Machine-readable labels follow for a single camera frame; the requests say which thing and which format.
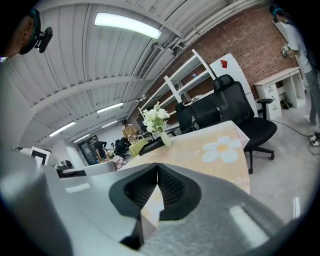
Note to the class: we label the white board with red sticker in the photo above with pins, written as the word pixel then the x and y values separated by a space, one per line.
pixel 235 65

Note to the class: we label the white flower bouquet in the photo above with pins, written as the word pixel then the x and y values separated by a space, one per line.
pixel 155 117

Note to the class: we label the person's head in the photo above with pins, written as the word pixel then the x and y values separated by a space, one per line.
pixel 17 37

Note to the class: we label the white shelving unit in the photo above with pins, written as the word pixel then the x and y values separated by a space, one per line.
pixel 172 87

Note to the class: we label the ceiling air vent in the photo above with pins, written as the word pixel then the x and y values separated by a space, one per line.
pixel 150 62

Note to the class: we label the black flat tray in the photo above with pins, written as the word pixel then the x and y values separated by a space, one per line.
pixel 150 148

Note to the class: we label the white power strip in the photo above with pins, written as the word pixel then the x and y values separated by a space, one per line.
pixel 313 140

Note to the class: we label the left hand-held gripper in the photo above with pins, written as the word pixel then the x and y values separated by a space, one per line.
pixel 40 156

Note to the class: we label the white drawer desk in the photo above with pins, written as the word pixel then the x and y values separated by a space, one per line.
pixel 271 90

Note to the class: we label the long ceiling light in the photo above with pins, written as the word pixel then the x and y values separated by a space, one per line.
pixel 110 107
pixel 127 23
pixel 109 124
pixel 62 128
pixel 81 138

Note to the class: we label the black mesh office chair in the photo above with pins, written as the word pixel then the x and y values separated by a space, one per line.
pixel 235 105
pixel 205 112
pixel 183 117

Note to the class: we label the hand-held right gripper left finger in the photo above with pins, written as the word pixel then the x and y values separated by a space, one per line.
pixel 100 200

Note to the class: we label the lime green tablecloth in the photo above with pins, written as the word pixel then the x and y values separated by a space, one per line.
pixel 137 148

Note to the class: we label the black cabinet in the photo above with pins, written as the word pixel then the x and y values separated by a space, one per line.
pixel 85 152

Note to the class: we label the black head camera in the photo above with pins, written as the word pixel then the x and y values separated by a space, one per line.
pixel 45 40

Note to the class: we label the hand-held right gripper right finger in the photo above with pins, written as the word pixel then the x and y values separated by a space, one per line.
pixel 212 220

